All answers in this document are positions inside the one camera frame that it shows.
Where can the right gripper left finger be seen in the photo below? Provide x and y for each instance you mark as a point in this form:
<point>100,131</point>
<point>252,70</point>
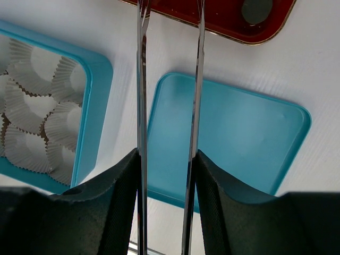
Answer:
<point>92,218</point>

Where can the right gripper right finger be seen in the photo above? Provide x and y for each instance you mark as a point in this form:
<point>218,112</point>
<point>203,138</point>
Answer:
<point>239,219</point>

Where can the metal tweezers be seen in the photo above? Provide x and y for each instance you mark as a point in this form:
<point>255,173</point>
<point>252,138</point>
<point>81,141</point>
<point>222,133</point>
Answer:
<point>168,133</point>

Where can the teal box lid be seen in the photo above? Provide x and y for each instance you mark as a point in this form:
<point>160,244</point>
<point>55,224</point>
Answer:
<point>252,136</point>

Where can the teal box with paper cups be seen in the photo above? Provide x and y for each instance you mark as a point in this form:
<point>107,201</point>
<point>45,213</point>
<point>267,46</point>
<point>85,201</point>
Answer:
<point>53,102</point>

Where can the red rectangular tray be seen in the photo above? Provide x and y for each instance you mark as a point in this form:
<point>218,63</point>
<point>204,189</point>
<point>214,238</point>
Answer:
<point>245,22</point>

